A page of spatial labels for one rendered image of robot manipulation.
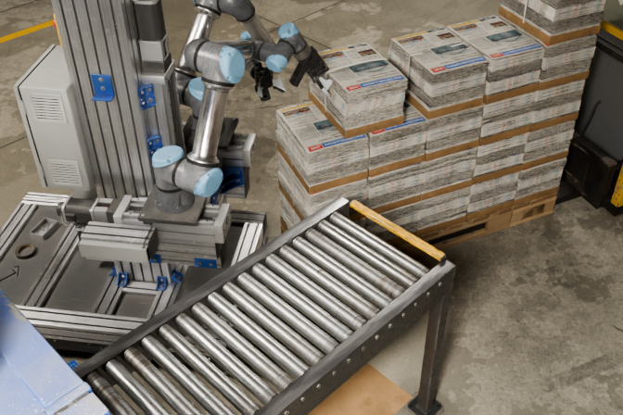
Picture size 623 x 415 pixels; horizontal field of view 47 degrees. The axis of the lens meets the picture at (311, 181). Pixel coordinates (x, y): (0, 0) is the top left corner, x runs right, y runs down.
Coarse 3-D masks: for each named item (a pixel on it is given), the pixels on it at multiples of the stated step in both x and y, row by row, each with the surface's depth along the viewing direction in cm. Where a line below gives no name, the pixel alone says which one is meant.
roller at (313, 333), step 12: (240, 276) 246; (252, 288) 242; (264, 288) 241; (264, 300) 238; (276, 300) 237; (276, 312) 235; (288, 312) 233; (300, 324) 229; (312, 324) 229; (312, 336) 226; (324, 336) 224; (324, 348) 223
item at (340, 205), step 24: (312, 216) 270; (288, 240) 260; (240, 264) 250; (264, 264) 255; (216, 288) 241; (240, 288) 251; (168, 312) 233; (216, 312) 247; (144, 336) 225; (96, 360) 218; (120, 360) 222
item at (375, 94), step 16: (384, 64) 310; (336, 80) 298; (352, 80) 298; (368, 80) 298; (384, 80) 299; (400, 80) 299; (336, 96) 302; (352, 96) 293; (368, 96) 296; (384, 96) 300; (400, 96) 305; (336, 112) 305; (352, 112) 298; (368, 112) 302; (384, 112) 306; (400, 112) 310; (352, 128) 303
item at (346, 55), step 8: (336, 48) 321; (344, 48) 321; (352, 48) 321; (360, 48) 321; (368, 48) 321; (320, 56) 315; (328, 56) 315; (336, 56) 315; (344, 56) 315; (352, 56) 316; (360, 56) 316; (368, 56) 316; (376, 56) 315; (328, 64) 310; (336, 64) 310; (344, 64) 310; (312, 88) 322; (320, 96) 317
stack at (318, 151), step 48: (528, 96) 335; (288, 144) 321; (336, 144) 303; (384, 144) 314; (432, 144) 326; (288, 192) 339; (336, 192) 317; (384, 192) 330; (480, 192) 359; (384, 240) 350
